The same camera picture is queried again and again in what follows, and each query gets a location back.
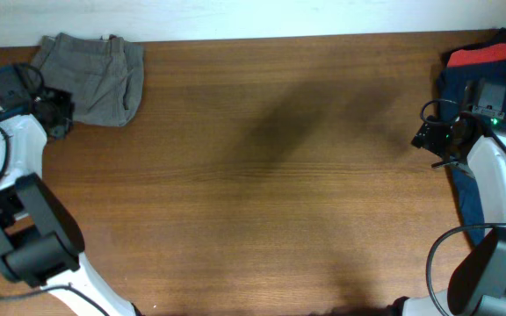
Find grey cargo shorts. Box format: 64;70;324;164
31;33;144;127

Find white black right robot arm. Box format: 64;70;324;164
400;113;506;316

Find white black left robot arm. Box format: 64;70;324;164
0;88;139;315

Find navy blue garment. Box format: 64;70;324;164
436;28;506;247

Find red garment top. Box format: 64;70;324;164
446;43;506;68

